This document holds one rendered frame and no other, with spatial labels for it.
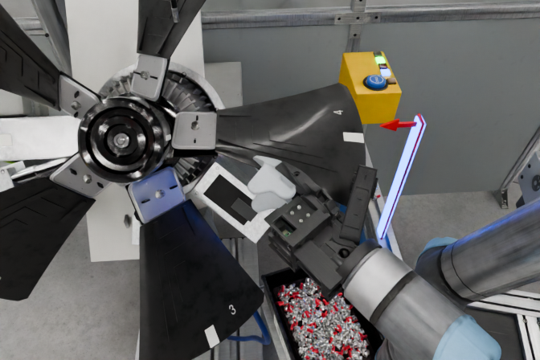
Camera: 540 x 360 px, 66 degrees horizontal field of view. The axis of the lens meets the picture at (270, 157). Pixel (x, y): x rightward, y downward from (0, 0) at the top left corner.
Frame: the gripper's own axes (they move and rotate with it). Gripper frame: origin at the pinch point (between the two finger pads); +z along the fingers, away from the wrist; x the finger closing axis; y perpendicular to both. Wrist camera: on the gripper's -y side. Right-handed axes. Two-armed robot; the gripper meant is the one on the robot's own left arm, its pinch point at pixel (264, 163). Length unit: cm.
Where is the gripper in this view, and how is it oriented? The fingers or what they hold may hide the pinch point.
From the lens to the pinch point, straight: 59.6
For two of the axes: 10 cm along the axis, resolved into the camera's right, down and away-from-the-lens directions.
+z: -6.5, -5.5, 5.2
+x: 0.8, 6.3, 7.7
